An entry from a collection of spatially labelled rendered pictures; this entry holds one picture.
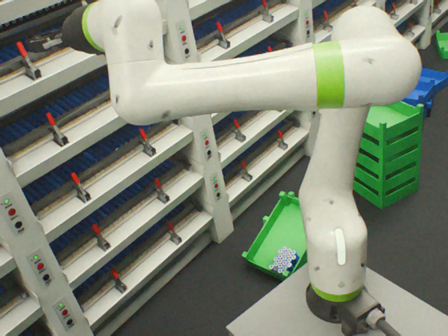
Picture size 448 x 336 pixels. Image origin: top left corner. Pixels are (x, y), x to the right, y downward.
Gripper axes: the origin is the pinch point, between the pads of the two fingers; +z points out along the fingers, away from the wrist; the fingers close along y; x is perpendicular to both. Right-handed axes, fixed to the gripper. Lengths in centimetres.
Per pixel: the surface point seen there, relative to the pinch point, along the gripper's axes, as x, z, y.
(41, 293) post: -62, 22, -23
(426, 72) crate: -98, 12, 215
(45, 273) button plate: -58, 20, -20
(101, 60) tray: -11.1, 11.6, 18.9
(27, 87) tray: -9.1, 10.5, -3.7
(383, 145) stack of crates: -78, -22, 95
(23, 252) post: -48, 19, -22
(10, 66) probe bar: -3.5, 16.1, -2.8
